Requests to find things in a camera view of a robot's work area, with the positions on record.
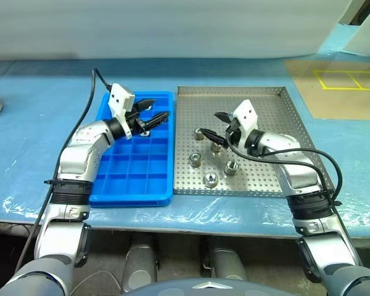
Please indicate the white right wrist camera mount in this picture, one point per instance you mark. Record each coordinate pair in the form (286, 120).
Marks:
(246, 115)

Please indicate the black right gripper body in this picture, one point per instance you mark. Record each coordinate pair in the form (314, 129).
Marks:
(234, 135)

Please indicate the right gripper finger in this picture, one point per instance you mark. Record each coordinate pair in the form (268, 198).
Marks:
(214, 137)
(223, 116)

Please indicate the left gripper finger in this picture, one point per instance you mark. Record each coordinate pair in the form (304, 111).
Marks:
(145, 103)
(155, 119)

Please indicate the brown flat mat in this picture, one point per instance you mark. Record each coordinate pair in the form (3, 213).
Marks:
(333, 101)

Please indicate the white foam board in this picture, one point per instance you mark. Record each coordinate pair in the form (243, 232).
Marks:
(364, 43)

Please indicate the blue compartment tray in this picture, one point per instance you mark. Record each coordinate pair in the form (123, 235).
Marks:
(138, 172)

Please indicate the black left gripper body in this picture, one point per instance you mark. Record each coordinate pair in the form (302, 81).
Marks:
(133, 121)

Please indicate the grey rounded cylinder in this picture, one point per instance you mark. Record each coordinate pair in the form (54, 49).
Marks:
(226, 262)
(140, 262)

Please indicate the perforated metal tray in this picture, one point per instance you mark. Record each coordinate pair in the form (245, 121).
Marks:
(256, 175)

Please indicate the grey rounded robot torso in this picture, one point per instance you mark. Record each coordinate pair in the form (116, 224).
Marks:
(188, 288)

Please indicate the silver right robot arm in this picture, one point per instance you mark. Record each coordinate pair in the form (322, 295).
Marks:
(299, 175)

